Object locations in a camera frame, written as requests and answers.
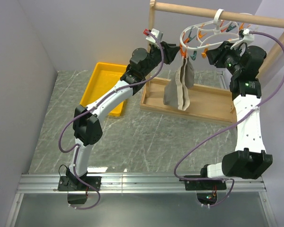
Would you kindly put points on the teal clothespin right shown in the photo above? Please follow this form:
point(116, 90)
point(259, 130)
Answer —
point(230, 27)

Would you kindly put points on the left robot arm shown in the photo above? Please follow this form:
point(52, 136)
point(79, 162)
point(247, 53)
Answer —
point(88, 120)

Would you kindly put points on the aluminium mounting rail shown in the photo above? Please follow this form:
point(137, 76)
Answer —
point(110, 183)

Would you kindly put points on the teal clothespin front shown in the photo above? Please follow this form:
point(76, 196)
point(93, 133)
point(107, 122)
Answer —
point(193, 56)

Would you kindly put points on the wooden hanging rack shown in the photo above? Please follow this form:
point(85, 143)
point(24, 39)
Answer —
point(203, 103)

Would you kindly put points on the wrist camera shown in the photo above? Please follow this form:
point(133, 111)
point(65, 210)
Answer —
point(245, 36)
point(153, 36)

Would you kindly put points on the teal clothespin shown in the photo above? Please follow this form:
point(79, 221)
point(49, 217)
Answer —
point(193, 56)
point(230, 27)

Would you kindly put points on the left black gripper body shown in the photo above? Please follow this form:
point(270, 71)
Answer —
point(156, 54)

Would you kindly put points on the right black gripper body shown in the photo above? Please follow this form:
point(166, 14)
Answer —
point(230, 58)

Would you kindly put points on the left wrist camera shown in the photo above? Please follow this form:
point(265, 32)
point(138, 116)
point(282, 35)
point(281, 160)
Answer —
point(153, 36)

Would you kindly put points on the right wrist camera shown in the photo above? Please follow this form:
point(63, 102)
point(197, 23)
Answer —
point(245, 36)

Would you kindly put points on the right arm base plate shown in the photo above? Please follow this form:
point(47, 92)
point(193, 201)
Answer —
point(203, 185)

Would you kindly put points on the yellow plastic tray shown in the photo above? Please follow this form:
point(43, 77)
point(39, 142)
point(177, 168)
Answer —
point(103, 78)

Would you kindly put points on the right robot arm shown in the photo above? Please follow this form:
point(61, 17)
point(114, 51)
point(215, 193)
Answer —
point(249, 159)

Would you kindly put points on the grey underwear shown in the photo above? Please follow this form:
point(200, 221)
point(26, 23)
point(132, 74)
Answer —
point(176, 91)

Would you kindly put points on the white round clip hanger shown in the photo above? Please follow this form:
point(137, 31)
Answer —
point(215, 30)

